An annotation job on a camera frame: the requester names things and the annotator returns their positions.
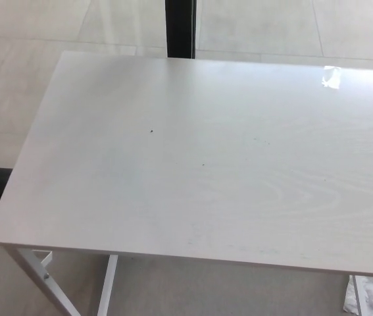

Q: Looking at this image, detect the white metal table leg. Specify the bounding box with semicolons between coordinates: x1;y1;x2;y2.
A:
352;275;364;316

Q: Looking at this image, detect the black vertical window post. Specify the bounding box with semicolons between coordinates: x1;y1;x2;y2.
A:
165;0;197;60

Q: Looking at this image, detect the clear tape piece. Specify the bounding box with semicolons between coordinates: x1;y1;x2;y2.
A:
320;65;343;90

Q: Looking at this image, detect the white metal table leg frame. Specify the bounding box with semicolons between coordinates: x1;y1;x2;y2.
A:
6;248;119;316

